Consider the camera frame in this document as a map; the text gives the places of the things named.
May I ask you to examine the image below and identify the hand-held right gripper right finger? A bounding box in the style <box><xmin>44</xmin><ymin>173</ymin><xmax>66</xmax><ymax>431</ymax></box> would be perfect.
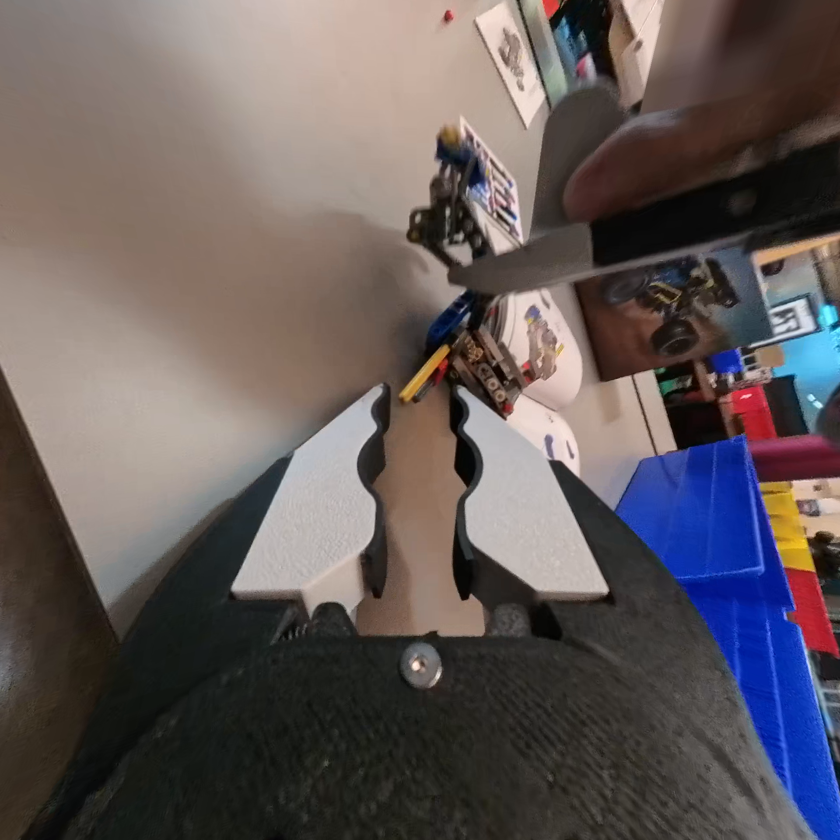
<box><xmin>449</xmin><ymin>384</ymin><xmax>611</xmax><ymax>603</ymax></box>

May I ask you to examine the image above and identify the lego sticker sheet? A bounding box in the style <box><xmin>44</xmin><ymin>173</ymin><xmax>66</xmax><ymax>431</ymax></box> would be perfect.
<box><xmin>458</xmin><ymin>115</ymin><xmax>526</xmax><ymax>256</ymax></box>

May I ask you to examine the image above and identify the dark grey lego suspension assembly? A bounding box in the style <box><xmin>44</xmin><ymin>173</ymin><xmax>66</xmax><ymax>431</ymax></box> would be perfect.
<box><xmin>406</xmin><ymin>123</ymin><xmax>492</xmax><ymax>268</ymax></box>

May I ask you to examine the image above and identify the lego instruction booklet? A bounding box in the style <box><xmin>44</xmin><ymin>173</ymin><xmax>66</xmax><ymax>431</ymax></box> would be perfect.
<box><xmin>495</xmin><ymin>287</ymin><xmax>586</xmax><ymax>479</ymax></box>

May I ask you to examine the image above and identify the blue plastic bin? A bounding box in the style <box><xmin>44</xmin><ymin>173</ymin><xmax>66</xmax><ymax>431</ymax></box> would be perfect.
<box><xmin>616</xmin><ymin>434</ymin><xmax>840</xmax><ymax>840</ymax></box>

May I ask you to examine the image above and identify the lego set box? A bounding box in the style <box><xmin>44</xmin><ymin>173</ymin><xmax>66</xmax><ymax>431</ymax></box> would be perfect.
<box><xmin>575</xmin><ymin>244</ymin><xmax>773</xmax><ymax>383</ymax></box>

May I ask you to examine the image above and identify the person's left hand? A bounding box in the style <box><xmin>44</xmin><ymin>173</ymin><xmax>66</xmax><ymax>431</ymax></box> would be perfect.
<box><xmin>562</xmin><ymin>0</ymin><xmax>840</xmax><ymax>222</ymax></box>

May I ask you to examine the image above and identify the white drawer cabinet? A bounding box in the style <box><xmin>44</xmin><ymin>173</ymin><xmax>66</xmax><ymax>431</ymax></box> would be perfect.
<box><xmin>609</xmin><ymin>0</ymin><xmax>665</xmax><ymax>109</ymax></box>

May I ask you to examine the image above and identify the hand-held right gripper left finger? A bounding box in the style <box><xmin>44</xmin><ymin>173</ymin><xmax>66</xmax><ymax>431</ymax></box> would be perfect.
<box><xmin>230</xmin><ymin>383</ymin><xmax>392</xmax><ymax>626</ymax></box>

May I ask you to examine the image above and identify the grey lego chassis assembly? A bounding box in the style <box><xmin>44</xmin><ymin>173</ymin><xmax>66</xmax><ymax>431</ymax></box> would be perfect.
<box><xmin>425</xmin><ymin>290</ymin><xmax>527</xmax><ymax>420</ymax></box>

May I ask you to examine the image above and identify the yellow plastic bin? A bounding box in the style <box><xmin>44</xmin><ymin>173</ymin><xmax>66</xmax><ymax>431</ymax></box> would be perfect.
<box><xmin>760</xmin><ymin>481</ymin><xmax>816</xmax><ymax>573</ymax></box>

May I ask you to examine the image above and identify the yellow lego axle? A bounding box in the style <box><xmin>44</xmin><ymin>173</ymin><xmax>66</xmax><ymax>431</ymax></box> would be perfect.
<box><xmin>398</xmin><ymin>345</ymin><xmax>454</xmax><ymax>404</ymax></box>

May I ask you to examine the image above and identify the red plastic bin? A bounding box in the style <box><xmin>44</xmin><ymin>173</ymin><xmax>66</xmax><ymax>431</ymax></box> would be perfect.
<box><xmin>730</xmin><ymin>386</ymin><xmax>809</xmax><ymax>439</ymax></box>
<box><xmin>783</xmin><ymin>566</ymin><xmax>840</xmax><ymax>658</ymax></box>

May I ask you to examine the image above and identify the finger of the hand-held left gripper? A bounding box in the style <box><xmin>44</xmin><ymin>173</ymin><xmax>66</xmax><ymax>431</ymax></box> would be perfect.
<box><xmin>447</xmin><ymin>222</ymin><xmax>601</xmax><ymax>291</ymax></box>

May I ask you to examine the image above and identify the small white car leaflet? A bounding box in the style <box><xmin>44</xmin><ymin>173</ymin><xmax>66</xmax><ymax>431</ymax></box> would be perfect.
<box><xmin>474</xmin><ymin>0</ymin><xmax>550</xmax><ymax>130</ymax></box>

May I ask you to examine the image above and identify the maroon bottle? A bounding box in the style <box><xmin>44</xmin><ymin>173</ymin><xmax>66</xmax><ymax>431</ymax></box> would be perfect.
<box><xmin>747</xmin><ymin>430</ymin><xmax>840</xmax><ymax>484</ymax></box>

